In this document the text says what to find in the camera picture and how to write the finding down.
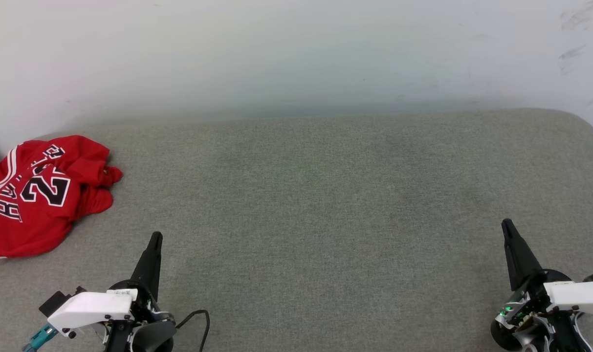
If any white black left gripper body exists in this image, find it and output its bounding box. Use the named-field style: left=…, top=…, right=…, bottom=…
left=47, top=279, right=177, bottom=343

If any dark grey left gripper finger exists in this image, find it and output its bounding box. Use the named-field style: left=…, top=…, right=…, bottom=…
left=147, top=233, right=164, bottom=302
left=130, top=232, right=158, bottom=293

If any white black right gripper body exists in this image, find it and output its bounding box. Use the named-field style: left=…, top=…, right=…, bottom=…
left=492, top=268, right=593, bottom=338

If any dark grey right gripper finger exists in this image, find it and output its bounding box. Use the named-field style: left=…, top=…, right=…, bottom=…
left=502, top=219, right=527, bottom=292
left=506, top=219, right=545, bottom=283

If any red basketball jersey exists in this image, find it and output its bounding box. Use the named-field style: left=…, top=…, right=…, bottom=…
left=0, top=135, right=124, bottom=261

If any grey fabric sofa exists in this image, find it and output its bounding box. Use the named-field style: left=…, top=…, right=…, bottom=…
left=0, top=109, right=593, bottom=352

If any teal cable connector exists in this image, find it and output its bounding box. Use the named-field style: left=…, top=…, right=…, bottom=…
left=22, top=324, right=58, bottom=352

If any thin black cable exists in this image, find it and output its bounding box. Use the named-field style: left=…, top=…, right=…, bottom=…
left=175, top=309, right=211, bottom=352

